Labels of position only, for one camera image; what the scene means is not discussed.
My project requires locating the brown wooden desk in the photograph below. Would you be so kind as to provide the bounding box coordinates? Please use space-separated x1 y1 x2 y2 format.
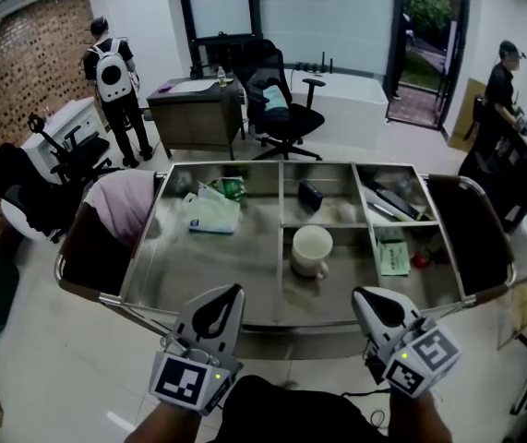
146 77 246 160

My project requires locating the white low cabinet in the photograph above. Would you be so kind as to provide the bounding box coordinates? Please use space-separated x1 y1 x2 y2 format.
19 97 109 160

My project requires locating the pink cloth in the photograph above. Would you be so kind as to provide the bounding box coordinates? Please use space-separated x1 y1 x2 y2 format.
82 169 162 248

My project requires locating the small black box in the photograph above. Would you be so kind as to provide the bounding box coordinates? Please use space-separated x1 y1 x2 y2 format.
297 178 325 212

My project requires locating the black chair with white base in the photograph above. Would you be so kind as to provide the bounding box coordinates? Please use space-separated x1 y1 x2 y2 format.
0 142 85 245

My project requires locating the green paper packet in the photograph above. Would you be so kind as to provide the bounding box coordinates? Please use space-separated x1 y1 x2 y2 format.
377 240 413 278

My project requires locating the white round-window backpack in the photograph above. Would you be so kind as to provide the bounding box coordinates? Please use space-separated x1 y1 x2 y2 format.
93 39 136 102

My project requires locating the black mesh office chair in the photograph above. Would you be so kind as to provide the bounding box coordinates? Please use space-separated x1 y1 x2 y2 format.
233 38 327 162

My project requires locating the person's right forearm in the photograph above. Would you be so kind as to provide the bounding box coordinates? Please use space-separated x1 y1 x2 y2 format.
386 388 454 443

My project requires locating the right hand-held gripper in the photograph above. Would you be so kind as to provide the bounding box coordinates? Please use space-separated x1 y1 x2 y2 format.
351 285 464 399

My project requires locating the person's dark clothing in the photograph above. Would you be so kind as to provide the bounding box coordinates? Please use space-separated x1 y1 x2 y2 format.
205 375 402 443

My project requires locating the person's left forearm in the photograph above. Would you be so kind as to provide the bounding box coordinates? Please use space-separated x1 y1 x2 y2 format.
124 398 210 443

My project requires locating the metal compartment tray cart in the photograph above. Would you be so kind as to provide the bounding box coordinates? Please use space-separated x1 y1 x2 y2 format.
53 160 518 362

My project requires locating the white paper sheet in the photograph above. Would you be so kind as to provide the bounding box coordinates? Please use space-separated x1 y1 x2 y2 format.
169 78 218 94

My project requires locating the white long paper strip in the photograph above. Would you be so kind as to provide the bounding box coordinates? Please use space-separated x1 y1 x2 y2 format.
363 186 413 225

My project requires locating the black floor cable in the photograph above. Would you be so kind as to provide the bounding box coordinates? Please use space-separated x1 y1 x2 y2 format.
340 388 393 433

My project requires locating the black framed glass door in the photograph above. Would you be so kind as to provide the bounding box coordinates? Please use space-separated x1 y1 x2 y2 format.
385 0 473 132

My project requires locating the white ceramic mug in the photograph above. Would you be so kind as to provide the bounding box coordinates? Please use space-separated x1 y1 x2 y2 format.
289 224 334 281

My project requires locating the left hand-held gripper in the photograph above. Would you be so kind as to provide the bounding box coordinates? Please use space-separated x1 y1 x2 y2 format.
148 283 246 417

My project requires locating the white plastic tissue pack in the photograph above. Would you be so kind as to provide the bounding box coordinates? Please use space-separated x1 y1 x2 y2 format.
181 190 242 235

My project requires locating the black armrest office chair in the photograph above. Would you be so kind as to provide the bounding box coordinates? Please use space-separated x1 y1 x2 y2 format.
27 112 121 185

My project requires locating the green snack packet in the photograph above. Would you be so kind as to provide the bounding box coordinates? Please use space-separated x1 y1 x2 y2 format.
199 176 248 208

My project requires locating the brown cardboard sheet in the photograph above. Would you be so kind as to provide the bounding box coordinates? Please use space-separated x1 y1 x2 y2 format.
447 77 488 152

